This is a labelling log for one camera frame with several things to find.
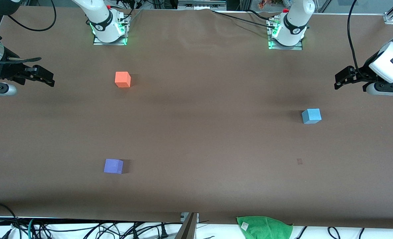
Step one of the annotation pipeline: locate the blue foam block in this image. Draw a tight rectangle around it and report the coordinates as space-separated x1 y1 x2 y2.
301 108 322 124

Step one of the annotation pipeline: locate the orange foam block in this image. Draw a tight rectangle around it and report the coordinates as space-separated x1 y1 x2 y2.
115 71 131 88

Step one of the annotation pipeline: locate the purple foam block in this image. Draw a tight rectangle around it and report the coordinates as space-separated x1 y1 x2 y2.
103 159 124 174

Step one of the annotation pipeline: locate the orange toy pile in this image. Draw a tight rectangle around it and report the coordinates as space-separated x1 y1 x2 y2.
258 0 291 10

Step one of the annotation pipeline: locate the brown table cover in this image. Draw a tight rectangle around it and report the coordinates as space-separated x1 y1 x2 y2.
0 6 393 229

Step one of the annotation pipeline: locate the green cloth with label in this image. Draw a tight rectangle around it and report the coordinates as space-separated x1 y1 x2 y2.
236 216 294 239

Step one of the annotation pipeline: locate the white socket box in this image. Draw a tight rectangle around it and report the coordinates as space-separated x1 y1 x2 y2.
180 212 200 223

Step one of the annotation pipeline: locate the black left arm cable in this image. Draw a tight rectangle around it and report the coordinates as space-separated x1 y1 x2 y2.
347 0 371 80

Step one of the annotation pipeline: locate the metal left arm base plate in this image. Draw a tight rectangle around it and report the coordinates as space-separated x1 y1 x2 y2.
268 18 303 51

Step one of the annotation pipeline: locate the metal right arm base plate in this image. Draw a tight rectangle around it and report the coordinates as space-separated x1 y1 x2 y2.
93 13 128 46

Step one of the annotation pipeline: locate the long black table cable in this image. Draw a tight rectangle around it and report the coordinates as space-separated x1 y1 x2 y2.
211 9 276 30

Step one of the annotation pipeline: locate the teal cable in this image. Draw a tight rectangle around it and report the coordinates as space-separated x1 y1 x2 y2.
27 218 37 239

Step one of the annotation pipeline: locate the aluminium frame with sockets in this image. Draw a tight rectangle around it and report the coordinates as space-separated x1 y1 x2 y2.
177 0 227 10

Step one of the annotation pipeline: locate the grey metal post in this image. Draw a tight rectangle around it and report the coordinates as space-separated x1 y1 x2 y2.
173 212 199 239

